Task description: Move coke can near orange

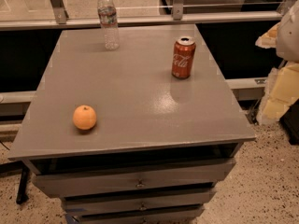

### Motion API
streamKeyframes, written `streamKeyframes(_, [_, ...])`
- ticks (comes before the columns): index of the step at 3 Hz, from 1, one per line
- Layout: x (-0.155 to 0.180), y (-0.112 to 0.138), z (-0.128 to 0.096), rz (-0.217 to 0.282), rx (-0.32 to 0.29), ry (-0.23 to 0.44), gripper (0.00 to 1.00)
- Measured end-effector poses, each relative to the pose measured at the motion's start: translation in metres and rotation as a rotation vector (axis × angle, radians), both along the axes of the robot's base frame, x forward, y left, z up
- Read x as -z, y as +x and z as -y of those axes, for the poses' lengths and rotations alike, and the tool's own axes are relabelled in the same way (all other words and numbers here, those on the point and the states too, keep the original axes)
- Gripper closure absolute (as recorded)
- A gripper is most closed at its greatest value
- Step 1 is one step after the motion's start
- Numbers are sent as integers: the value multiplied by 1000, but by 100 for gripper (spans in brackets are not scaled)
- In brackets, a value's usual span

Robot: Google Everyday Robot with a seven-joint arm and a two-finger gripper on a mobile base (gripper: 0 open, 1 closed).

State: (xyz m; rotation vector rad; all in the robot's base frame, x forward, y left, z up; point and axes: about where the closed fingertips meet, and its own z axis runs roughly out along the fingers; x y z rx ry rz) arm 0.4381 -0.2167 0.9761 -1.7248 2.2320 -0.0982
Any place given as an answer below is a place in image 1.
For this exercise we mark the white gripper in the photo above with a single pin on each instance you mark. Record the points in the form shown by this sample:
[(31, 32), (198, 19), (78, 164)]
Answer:
[(289, 36)]

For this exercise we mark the red coke can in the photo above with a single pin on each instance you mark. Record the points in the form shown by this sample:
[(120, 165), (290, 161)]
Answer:
[(183, 54)]

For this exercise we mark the grey drawer cabinet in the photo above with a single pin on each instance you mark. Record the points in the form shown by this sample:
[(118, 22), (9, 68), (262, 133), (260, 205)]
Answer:
[(145, 116)]

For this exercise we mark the middle grey drawer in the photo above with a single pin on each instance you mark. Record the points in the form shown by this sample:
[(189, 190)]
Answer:
[(139, 202)]

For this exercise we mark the grey drawer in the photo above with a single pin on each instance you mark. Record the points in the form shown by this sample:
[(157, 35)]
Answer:
[(159, 176), (145, 217), (139, 202)]

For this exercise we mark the clear plastic water bottle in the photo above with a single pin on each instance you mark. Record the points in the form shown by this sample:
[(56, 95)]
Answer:
[(109, 23)]

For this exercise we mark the bottom grey drawer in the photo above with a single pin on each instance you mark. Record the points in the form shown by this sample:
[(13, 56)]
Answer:
[(145, 217)]

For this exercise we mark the orange fruit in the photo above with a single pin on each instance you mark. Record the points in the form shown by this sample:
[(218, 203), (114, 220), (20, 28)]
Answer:
[(84, 117)]

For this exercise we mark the top grey drawer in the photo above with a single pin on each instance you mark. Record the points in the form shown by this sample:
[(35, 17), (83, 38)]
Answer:
[(159, 176)]

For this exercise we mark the black stand leg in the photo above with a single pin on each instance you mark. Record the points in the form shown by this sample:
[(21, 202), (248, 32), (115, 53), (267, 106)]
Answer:
[(21, 194)]

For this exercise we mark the metal railing frame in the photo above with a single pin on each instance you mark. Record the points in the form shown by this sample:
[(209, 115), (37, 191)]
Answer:
[(64, 14)]

